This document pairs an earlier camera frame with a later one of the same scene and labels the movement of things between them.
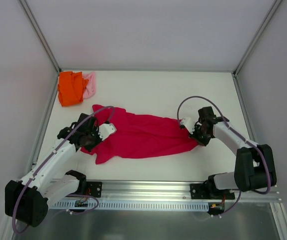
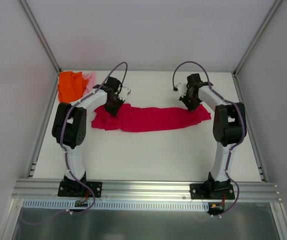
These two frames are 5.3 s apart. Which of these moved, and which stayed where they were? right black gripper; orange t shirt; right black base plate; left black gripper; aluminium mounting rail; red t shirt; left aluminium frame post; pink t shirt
Moved: red t shirt; right black gripper; left black gripper
Stayed: pink t shirt; orange t shirt; aluminium mounting rail; right black base plate; left aluminium frame post
